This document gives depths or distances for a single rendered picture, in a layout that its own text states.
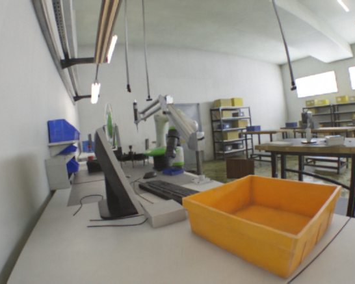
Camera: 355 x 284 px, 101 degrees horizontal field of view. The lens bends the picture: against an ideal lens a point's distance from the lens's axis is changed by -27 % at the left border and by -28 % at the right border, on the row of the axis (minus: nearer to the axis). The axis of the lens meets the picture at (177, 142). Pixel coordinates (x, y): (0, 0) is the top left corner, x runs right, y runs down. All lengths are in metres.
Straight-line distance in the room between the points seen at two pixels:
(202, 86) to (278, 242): 7.30
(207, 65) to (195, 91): 1.26
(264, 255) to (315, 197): 0.29
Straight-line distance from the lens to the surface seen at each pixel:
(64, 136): 1.58
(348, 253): 0.54
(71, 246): 0.65
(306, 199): 0.67
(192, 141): 1.11
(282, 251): 0.40
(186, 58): 7.57
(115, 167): 0.60
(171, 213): 0.67
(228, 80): 8.38
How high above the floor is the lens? 1.22
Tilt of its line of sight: 3 degrees down
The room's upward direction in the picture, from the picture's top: 6 degrees counter-clockwise
